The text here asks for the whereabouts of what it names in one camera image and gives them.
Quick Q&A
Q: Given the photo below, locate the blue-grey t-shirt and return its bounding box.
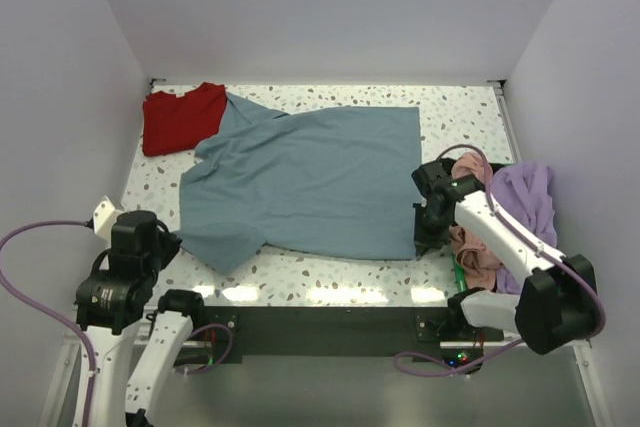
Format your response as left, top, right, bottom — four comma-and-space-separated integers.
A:
178, 95, 422, 273

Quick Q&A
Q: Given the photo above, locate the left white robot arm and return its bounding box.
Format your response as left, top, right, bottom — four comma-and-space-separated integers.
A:
73, 210, 207, 426

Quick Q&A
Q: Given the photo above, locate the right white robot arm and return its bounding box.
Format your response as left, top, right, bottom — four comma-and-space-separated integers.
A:
411, 159, 605, 355

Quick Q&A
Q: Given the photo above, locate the green plastic bin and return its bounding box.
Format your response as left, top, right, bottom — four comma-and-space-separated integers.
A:
451, 254, 468, 293

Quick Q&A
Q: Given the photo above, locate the crumpled pink t-shirt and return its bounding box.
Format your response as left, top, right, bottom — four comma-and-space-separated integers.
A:
449, 152, 501, 291

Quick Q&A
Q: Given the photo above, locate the crumpled lilac t-shirt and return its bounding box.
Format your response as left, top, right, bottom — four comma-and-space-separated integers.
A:
491, 160, 559, 295

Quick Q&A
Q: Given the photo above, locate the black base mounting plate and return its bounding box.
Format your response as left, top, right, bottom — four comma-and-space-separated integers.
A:
175, 307, 504, 368

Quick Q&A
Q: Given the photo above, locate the folded red t-shirt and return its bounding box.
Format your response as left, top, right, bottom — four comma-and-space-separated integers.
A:
142, 82, 227, 157

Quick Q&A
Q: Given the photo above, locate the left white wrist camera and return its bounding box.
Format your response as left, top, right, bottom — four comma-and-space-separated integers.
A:
89, 196, 125, 246

